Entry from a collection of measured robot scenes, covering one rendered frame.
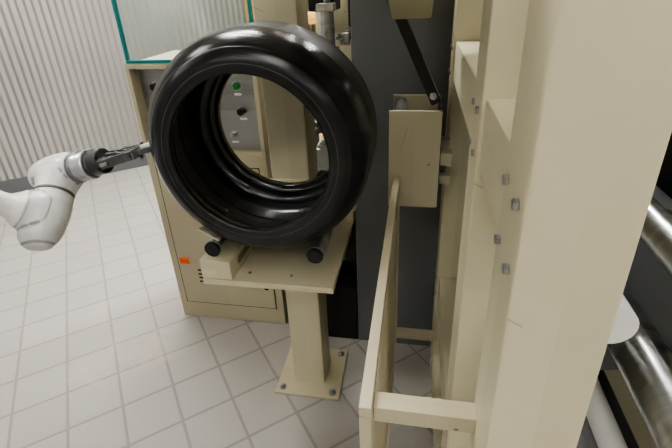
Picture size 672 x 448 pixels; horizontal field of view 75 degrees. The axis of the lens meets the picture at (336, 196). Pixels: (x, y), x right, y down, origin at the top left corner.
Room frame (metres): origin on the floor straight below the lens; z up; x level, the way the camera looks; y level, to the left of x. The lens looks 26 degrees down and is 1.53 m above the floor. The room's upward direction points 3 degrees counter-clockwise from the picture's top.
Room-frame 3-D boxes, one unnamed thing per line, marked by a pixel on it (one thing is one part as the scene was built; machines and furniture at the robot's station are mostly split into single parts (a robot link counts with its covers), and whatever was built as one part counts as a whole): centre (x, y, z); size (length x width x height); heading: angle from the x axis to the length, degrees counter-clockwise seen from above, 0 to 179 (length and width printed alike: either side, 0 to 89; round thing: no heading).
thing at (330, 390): (1.40, 0.13, 0.01); 0.27 x 0.27 x 0.02; 79
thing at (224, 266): (1.17, 0.30, 0.83); 0.36 x 0.09 x 0.06; 169
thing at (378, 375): (0.86, -0.11, 0.65); 0.90 x 0.02 x 0.70; 169
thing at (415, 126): (1.29, -0.25, 1.05); 0.20 x 0.15 x 0.30; 169
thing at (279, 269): (1.15, 0.16, 0.80); 0.37 x 0.36 x 0.02; 79
